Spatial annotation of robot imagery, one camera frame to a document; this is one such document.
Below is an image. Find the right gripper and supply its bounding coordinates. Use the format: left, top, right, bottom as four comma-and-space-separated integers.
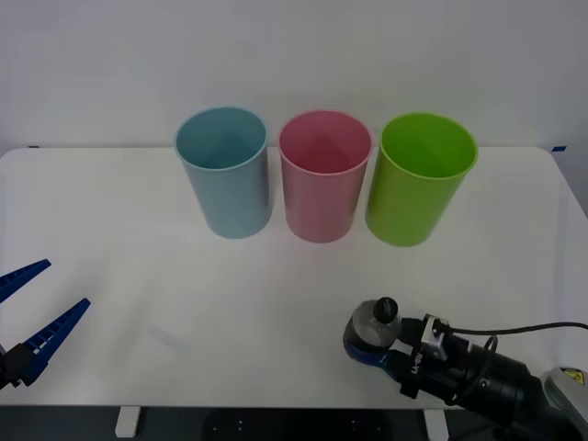
344, 316, 475, 407

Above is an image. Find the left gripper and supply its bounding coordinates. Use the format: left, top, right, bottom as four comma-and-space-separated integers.
0, 258, 92, 391

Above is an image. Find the clear bottle with black cap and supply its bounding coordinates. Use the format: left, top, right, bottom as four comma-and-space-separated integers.
343, 297, 405, 357

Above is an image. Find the white table leg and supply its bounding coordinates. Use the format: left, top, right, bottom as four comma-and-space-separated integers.
424, 408, 450, 441
114, 406, 141, 438

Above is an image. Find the green plastic bin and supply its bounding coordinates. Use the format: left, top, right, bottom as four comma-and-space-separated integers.
365, 111, 480, 248

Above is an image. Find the pink plastic bin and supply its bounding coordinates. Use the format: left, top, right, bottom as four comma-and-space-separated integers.
277, 109, 373, 243

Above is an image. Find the pale blue plastic bin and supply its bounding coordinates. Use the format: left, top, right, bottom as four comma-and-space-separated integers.
174, 106, 271, 240

